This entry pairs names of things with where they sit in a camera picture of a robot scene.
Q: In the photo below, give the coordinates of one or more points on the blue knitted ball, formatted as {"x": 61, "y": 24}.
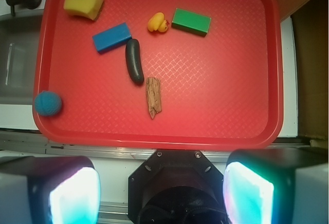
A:
{"x": 47, "y": 103}

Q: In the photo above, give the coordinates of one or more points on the yellow rubber duck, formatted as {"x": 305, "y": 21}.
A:
{"x": 158, "y": 23}

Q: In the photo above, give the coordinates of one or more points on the brown wood bark piece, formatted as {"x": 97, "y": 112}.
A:
{"x": 153, "y": 96}

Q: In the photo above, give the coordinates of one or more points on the red plastic tray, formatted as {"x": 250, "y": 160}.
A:
{"x": 219, "y": 92}

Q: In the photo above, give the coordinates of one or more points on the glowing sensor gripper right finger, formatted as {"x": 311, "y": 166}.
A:
{"x": 277, "y": 185}

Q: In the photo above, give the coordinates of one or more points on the yellow sponge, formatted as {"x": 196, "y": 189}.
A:
{"x": 89, "y": 9}

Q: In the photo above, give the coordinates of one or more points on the green rectangular block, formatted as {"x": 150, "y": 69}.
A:
{"x": 191, "y": 22}

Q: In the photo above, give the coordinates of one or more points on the dark green plastic pickle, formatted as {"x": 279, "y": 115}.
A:
{"x": 133, "y": 61}

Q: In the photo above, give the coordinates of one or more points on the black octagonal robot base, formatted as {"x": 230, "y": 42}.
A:
{"x": 176, "y": 186}

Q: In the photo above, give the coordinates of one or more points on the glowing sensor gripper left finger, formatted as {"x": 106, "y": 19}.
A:
{"x": 49, "y": 190}

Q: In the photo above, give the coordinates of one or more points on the blue rectangular block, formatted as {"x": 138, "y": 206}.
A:
{"x": 111, "y": 38}

